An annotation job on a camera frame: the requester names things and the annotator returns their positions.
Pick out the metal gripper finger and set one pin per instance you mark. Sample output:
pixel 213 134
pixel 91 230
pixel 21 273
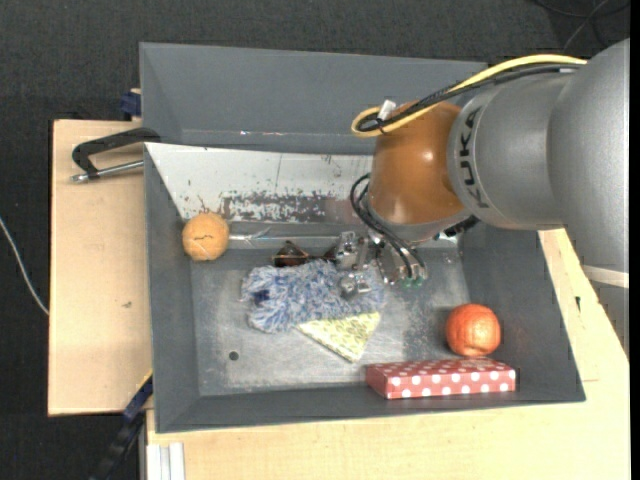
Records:
pixel 353 286
pixel 351 250

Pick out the yellow patterned sponge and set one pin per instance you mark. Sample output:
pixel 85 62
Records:
pixel 347 335

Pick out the blue fluffy cloth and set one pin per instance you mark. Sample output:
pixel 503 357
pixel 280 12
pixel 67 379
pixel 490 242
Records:
pixel 295 295

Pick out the dark brown sunglasses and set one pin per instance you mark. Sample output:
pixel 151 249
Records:
pixel 289 256

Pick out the grey metal bin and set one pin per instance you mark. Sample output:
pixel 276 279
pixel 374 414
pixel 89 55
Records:
pixel 300 368

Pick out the orange fruit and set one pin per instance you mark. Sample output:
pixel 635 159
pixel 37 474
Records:
pixel 472 330

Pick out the red white-dotted box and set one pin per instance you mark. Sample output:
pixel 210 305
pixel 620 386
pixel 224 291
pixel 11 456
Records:
pixel 440 379

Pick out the tan ball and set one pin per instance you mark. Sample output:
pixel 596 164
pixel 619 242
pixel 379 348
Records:
pixel 205 236

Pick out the pale cardboard board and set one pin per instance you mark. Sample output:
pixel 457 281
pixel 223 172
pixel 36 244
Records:
pixel 100 268

